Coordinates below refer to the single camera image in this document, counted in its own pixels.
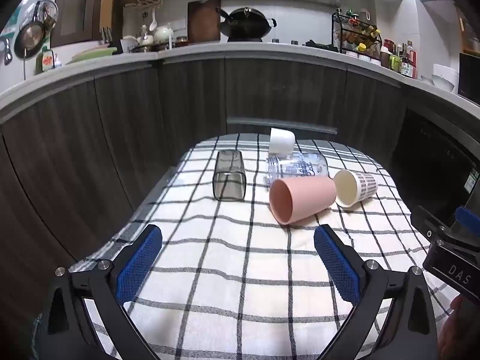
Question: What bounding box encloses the cream cup with checked print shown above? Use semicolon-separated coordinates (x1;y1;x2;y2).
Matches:
333;169;377;209

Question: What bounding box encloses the stack of white bowls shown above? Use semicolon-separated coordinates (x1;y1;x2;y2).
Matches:
430;64;459;92

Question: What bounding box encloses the black and white checked cloth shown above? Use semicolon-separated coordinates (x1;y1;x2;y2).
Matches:
69;133;456;360

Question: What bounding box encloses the cluster of condiment bottles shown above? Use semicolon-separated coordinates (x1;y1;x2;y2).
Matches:
380;38;419;79

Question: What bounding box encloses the black wire spice rack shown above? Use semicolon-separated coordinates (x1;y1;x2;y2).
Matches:
331;7;383;60

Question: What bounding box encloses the person's right hand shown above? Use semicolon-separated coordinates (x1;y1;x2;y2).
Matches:
438;294;480;360

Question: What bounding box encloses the metal drawer handle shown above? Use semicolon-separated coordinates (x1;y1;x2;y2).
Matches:
226;117;338;136

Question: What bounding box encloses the clear printed glass cup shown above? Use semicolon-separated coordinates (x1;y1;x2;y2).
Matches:
265;150;329;187

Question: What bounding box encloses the hanging frying pan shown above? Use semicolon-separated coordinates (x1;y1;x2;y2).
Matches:
14;20;46;61

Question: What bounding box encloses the green dish soap bottle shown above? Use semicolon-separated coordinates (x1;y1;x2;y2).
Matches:
35;45;56;75

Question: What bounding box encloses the white teapot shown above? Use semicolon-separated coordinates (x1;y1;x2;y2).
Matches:
154;25;174;43

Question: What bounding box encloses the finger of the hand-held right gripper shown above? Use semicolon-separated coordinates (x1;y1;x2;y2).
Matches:
410;212;451;244
449;206;480;251

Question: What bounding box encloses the black built-in oven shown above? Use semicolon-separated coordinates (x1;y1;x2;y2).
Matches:
390;108;480;229

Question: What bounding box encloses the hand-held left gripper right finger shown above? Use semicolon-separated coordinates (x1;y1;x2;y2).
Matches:
314;224;440;360

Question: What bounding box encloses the black wok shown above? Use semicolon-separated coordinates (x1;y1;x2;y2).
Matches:
215;6;278;42

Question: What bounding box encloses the white cup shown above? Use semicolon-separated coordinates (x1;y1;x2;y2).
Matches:
269;127;296;157

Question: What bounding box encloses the black microwave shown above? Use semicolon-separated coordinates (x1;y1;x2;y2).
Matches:
458;52;480;106

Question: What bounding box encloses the pink cup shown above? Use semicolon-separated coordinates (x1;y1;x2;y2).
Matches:
269;177;337;226

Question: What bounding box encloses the green tray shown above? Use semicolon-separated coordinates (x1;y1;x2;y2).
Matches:
67;46;118;64

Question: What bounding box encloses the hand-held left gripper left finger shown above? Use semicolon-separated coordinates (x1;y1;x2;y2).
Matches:
37;224;164;360

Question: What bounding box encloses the dark wooden cutting board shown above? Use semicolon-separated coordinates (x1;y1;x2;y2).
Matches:
187;0;222;43

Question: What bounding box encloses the grey transparent square cup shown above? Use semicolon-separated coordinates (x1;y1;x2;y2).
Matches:
212;150;247;201

